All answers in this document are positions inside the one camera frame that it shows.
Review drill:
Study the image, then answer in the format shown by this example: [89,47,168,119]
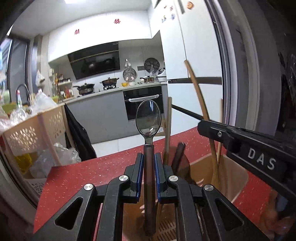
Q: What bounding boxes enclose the black built-in oven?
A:
[122,85,165,121]

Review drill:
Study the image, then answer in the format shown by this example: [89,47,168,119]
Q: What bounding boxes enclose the black kitchen faucet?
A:
[15,83,32,105]

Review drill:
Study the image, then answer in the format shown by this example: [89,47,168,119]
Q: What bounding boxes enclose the beige plastic utensil holder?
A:
[122,152,249,241]

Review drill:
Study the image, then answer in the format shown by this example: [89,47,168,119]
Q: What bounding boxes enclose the black hanging garment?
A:
[64,104,97,161]

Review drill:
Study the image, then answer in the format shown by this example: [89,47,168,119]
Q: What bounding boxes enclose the white refrigerator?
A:
[148,1,223,121]

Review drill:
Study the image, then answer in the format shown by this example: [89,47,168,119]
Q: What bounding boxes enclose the brown cooking pot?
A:
[100,77,119,90]

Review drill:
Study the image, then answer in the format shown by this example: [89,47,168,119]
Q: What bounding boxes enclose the beige perforated storage cart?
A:
[2,104,67,198]

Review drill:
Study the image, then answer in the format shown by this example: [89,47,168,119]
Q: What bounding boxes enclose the black handled metal spoon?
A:
[171,142,191,183]

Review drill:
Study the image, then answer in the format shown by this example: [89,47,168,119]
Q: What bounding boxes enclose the black range hood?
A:
[67,42,120,80]

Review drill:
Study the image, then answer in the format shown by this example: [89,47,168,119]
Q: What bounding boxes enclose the dark handled steel spoon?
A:
[135,100,162,237]

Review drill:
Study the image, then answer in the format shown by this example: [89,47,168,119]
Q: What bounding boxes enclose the cardboard box on floor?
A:
[155,114,166,137]

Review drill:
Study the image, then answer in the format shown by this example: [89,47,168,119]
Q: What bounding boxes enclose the hanging metal strainer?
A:
[122,59,137,82]

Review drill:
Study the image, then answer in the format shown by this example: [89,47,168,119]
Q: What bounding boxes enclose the plain wooden chopstick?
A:
[163,97,172,165]

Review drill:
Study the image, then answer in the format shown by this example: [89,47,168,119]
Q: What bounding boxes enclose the black wok on stove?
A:
[74,83,95,95]

